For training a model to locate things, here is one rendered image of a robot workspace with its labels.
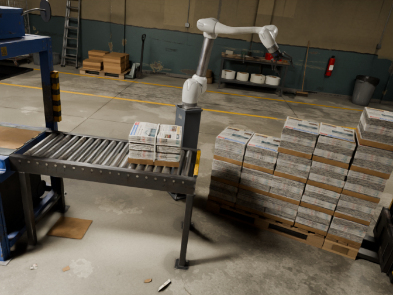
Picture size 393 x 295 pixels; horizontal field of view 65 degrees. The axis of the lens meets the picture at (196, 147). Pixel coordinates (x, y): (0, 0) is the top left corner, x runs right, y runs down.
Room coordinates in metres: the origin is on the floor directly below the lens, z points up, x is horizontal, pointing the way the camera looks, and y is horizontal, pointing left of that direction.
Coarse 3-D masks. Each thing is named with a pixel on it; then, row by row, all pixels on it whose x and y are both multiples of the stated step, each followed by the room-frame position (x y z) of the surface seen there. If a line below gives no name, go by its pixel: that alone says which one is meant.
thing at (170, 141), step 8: (168, 128) 2.23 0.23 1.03; (176, 128) 2.24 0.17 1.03; (160, 136) 2.05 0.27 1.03; (168, 136) 2.07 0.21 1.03; (176, 136) 2.08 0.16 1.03; (160, 144) 2.02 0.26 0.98; (168, 144) 2.03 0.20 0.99; (176, 144) 2.03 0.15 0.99; (160, 152) 2.03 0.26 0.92; (168, 152) 2.03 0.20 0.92; (176, 152) 2.03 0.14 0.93; (168, 160) 2.03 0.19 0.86; (176, 160) 2.04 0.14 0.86
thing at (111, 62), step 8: (96, 56) 8.62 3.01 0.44; (104, 56) 8.23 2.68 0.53; (112, 56) 8.22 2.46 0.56; (120, 56) 8.36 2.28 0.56; (128, 56) 8.87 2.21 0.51; (88, 64) 8.21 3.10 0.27; (96, 64) 8.22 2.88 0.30; (104, 64) 8.23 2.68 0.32; (112, 64) 8.22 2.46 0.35; (120, 64) 8.24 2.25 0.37; (128, 64) 8.90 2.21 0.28; (80, 72) 8.21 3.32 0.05; (104, 72) 8.20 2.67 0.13; (112, 72) 8.20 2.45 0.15; (120, 72) 8.20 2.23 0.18; (128, 72) 8.62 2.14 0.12
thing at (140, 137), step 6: (138, 126) 2.19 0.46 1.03; (144, 126) 2.20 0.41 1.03; (150, 126) 2.22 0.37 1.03; (132, 132) 2.06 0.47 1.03; (138, 132) 2.07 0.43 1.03; (144, 132) 2.09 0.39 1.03; (150, 132) 2.11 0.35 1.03; (132, 138) 2.01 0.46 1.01; (138, 138) 2.02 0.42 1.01; (144, 138) 2.02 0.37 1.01; (150, 138) 2.02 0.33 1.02; (132, 144) 2.01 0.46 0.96; (138, 144) 2.02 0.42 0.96; (144, 144) 2.02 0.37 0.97; (150, 144) 2.02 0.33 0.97; (132, 150) 2.02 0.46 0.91; (138, 150) 2.02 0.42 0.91; (144, 150) 2.02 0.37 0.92; (132, 156) 2.02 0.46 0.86; (138, 156) 2.02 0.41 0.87; (144, 156) 2.02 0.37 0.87
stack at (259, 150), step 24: (216, 144) 2.69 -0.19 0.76; (240, 144) 2.61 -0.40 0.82; (264, 144) 2.66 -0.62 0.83; (216, 168) 2.67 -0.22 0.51; (240, 168) 2.60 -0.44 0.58; (288, 168) 2.47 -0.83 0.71; (312, 168) 2.41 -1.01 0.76; (336, 168) 2.35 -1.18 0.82; (216, 192) 2.67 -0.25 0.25; (240, 192) 2.59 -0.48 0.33; (288, 192) 2.45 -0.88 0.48; (312, 192) 2.39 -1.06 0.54; (336, 192) 2.33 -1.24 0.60; (288, 216) 2.43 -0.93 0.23; (312, 216) 2.36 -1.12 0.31; (312, 240) 2.34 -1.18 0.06
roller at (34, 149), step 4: (48, 136) 2.31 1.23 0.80; (52, 136) 2.34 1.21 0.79; (44, 140) 2.23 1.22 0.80; (48, 140) 2.26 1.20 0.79; (36, 144) 2.16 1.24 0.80; (40, 144) 2.17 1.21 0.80; (44, 144) 2.21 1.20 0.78; (32, 148) 2.07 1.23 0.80; (36, 148) 2.10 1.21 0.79; (40, 148) 2.14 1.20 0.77; (28, 152) 2.00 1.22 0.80; (32, 152) 2.03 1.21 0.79
